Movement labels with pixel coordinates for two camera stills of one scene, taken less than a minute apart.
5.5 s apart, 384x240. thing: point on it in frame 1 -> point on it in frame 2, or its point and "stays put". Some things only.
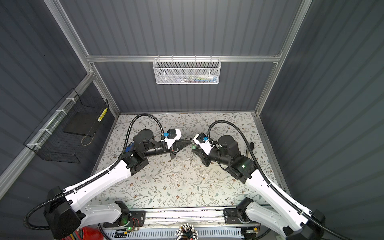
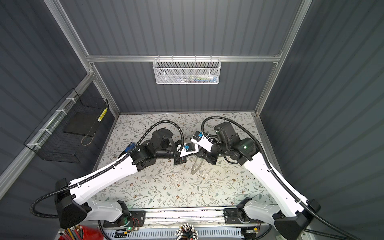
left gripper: (179, 146) -> (181, 160)
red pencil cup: (90, 233) stays put
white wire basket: (185, 71) stays put
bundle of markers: (186, 231) stays put
